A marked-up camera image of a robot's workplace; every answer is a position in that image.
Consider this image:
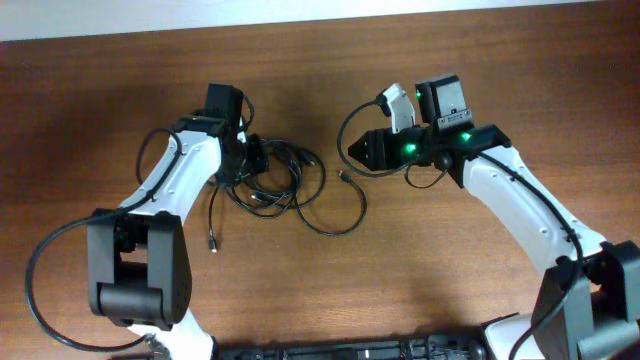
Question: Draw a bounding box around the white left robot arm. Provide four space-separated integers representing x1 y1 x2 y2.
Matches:
87 84 267 359

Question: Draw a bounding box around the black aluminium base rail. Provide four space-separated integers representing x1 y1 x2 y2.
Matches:
213 335 490 360

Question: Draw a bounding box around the black right camera cable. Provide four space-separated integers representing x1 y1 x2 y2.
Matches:
336 99 451 190

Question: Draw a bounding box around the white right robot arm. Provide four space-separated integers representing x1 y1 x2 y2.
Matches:
338 74 639 359

